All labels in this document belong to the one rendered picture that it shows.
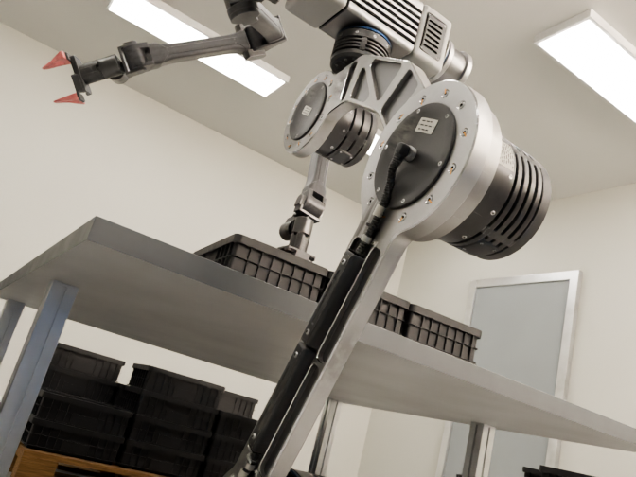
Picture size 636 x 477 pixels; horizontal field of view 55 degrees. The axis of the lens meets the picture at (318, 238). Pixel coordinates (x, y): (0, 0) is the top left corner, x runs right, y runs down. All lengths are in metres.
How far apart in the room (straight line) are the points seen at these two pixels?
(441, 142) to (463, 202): 0.09
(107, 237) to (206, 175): 4.53
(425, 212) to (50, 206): 4.42
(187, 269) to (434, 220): 0.41
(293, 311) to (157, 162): 4.34
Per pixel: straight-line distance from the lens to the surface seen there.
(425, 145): 0.88
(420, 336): 1.94
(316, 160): 1.96
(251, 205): 5.61
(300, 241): 1.80
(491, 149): 0.84
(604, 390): 4.62
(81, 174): 5.17
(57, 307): 1.54
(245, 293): 1.04
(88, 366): 3.32
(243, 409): 3.63
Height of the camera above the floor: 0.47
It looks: 17 degrees up
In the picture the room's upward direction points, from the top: 15 degrees clockwise
